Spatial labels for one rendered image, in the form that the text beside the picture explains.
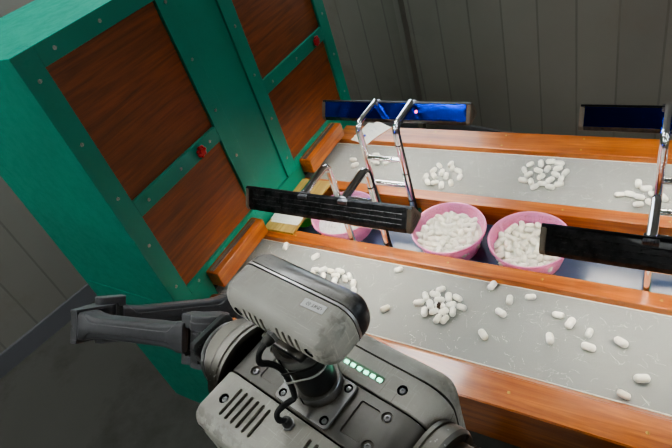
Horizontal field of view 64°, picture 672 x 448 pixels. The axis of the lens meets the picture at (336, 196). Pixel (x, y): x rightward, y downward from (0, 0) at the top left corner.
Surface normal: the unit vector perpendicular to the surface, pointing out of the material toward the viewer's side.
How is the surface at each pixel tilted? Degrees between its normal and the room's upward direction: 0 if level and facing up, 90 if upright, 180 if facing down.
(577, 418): 0
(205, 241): 90
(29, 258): 90
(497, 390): 0
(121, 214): 90
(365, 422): 0
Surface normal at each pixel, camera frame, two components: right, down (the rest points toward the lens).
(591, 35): -0.61, 0.61
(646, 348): -0.26, -0.76
